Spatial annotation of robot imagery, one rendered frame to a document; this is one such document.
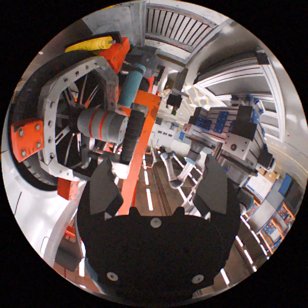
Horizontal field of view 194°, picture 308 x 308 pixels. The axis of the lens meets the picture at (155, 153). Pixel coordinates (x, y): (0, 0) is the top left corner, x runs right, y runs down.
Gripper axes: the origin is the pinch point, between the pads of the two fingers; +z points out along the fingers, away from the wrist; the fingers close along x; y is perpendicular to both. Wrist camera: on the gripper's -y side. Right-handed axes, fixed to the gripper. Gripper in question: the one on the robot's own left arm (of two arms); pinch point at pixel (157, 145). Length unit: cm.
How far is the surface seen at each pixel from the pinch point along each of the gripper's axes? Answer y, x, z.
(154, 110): 63, 32, -11
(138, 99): 69, 45, 0
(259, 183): -27, -485, -293
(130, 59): 102, 59, 3
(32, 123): 87, 91, -64
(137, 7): 139, 72, -23
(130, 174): -2, 55, -37
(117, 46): 105, 73, -31
